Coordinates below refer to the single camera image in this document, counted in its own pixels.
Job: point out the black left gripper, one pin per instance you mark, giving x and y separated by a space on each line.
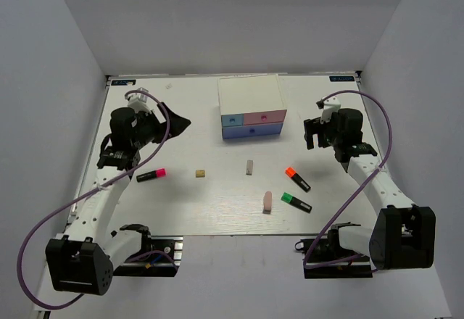
178 124

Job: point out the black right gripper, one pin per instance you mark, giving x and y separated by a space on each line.
314 127

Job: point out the pink drawer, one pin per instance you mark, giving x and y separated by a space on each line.
265 117

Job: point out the pink capped black highlighter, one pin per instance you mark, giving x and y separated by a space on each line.
151 175

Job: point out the orange capped black highlighter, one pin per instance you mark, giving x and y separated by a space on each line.
297 179

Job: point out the light blue small drawer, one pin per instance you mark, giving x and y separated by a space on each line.
232 120

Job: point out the grey rectangular eraser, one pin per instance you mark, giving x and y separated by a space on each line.
249 167

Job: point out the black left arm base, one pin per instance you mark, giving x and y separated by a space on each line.
160 257

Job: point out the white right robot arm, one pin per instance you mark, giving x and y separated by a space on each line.
403 236

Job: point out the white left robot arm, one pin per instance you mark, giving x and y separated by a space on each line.
85 257

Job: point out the right blue corner label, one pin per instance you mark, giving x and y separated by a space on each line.
341 78

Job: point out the blue corner label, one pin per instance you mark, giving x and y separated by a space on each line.
123 82
341 78

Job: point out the white mini drawer cabinet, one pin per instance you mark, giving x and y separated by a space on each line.
257 93

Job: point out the green capped black highlighter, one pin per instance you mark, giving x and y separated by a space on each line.
295 202

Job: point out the left blue corner label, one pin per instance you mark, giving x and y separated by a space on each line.
123 82

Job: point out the pink eraser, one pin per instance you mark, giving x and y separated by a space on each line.
267 202

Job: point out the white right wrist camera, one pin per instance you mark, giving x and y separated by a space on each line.
328 106

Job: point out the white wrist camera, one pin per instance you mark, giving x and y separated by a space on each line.
328 106
138 101

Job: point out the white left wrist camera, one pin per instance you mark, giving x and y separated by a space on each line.
138 101

